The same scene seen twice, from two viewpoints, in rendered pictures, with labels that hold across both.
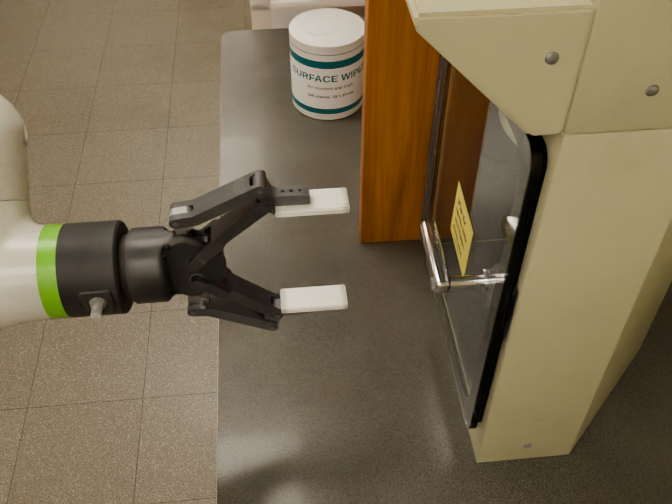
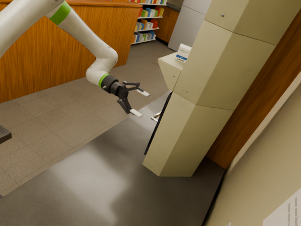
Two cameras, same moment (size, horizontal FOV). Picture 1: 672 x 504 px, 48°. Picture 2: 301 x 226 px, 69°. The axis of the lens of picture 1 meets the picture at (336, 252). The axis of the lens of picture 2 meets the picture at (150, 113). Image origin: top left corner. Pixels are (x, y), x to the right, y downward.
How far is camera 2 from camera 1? 0.58 m
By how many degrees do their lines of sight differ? 23
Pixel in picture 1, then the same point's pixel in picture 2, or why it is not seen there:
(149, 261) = (116, 85)
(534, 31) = (172, 70)
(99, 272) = (108, 82)
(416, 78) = not seen: hidden behind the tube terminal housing
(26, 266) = (101, 75)
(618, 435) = (170, 182)
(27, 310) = (96, 81)
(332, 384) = (132, 138)
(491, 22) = (167, 64)
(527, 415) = (153, 157)
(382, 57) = not seen: hidden behind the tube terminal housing
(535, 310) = (161, 128)
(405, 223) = not seen: hidden behind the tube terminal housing
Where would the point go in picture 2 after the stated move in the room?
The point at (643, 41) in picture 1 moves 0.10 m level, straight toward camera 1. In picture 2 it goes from (187, 80) to (166, 80)
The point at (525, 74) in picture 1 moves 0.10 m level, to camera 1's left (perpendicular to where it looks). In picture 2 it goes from (169, 76) to (151, 65)
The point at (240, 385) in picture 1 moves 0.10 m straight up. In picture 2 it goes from (118, 127) to (122, 115)
